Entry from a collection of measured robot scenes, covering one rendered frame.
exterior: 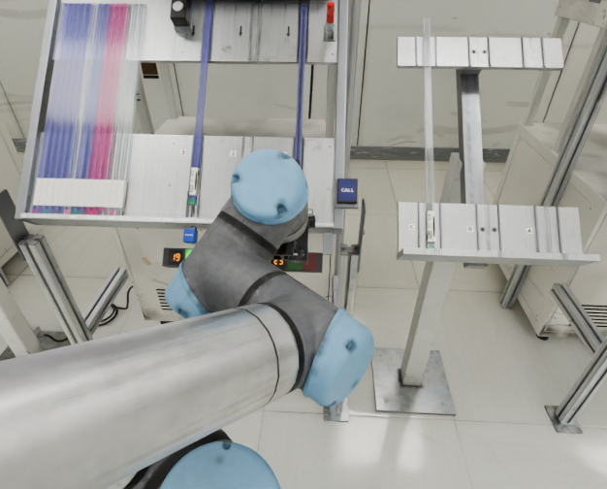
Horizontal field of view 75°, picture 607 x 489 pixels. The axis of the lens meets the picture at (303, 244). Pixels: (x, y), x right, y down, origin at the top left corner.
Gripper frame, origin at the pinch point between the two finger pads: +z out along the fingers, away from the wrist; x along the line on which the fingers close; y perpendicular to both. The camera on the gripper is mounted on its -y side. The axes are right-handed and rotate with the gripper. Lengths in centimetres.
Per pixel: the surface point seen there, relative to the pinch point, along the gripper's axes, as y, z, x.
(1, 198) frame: -7, 9, -64
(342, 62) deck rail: -39.8, 8.0, 9.1
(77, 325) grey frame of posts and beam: 21, 36, -60
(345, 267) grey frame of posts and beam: 4.5, 17.7, 11.4
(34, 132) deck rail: -22, 8, -58
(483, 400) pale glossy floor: 41, 66, 60
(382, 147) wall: -98, 190, 47
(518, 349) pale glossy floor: 26, 81, 80
